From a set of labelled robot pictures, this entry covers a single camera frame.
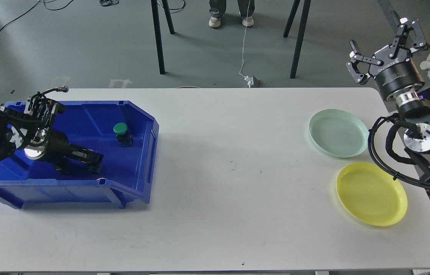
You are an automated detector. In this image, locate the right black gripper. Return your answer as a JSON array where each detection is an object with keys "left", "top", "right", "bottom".
[{"left": 346, "top": 18, "right": 429, "bottom": 101}]

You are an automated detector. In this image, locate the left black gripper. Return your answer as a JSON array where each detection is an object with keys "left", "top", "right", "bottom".
[{"left": 24, "top": 130, "right": 104, "bottom": 176}]

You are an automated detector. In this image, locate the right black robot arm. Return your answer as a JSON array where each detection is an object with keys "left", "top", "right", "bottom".
[{"left": 347, "top": 11, "right": 430, "bottom": 195}]

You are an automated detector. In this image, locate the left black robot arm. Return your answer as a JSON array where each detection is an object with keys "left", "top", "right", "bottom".
[{"left": 0, "top": 86, "right": 103, "bottom": 174}]

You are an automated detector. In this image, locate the green push button right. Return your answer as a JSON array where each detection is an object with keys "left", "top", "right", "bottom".
[{"left": 113, "top": 122, "right": 133, "bottom": 147}]

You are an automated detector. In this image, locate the pale green plate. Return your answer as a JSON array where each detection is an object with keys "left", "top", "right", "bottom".
[{"left": 308, "top": 108, "right": 369, "bottom": 159}]

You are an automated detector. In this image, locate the yellow plate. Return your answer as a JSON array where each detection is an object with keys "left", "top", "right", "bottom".
[{"left": 335, "top": 162, "right": 408, "bottom": 227}]

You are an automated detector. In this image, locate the blue plastic bin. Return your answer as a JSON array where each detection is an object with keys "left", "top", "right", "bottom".
[{"left": 0, "top": 101, "right": 159, "bottom": 209}]

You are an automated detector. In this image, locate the black stand leg right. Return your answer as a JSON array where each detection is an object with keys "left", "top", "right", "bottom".
[{"left": 283, "top": 0, "right": 311, "bottom": 79}]

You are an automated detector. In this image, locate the black stand leg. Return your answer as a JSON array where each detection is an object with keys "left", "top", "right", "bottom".
[
  {"left": 150, "top": 0, "right": 175, "bottom": 75},
  {"left": 283, "top": 0, "right": 311, "bottom": 79}
]

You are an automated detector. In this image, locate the person right shoe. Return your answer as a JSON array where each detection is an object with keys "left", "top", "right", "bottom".
[{"left": 242, "top": 16, "right": 254, "bottom": 28}]

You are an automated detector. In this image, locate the person shoe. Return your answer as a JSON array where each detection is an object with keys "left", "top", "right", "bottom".
[
  {"left": 242, "top": 16, "right": 254, "bottom": 28},
  {"left": 208, "top": 16, "right": 221, "bottom": 28}
]

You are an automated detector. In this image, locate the black stand leg left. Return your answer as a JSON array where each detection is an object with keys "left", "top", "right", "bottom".
[{"left": 150, "top": 0, "right": 175, "bottom": 75}]

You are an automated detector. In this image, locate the person left shoe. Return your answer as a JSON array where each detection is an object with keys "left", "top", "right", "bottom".
[{"left": 208, "top": 16, "right": 221, "bottom": 28}]

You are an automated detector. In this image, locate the black floor cable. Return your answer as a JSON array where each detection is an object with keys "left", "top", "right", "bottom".
[{"left": 0, "top": 0, "right": 74, "bottom": 62}]

